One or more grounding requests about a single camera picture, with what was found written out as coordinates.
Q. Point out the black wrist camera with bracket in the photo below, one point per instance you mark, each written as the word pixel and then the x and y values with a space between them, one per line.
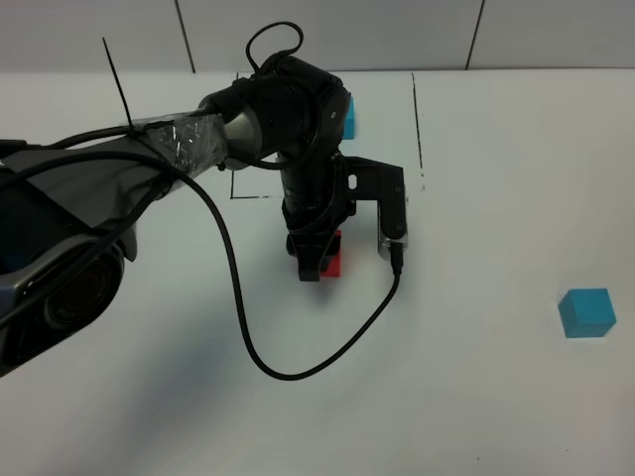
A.
pixel 367 180

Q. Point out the red block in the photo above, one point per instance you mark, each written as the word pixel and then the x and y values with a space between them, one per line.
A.
pixel 331 263

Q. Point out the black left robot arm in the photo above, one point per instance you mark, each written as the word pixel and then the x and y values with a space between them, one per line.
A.
pixel 69 209

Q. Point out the blue template block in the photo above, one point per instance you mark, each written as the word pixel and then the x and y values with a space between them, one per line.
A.
pixel 349 127

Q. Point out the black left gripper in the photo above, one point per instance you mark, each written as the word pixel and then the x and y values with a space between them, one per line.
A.
pixel 315 202

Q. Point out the black cable tie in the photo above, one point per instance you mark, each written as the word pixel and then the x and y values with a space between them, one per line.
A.
pixel 118 84

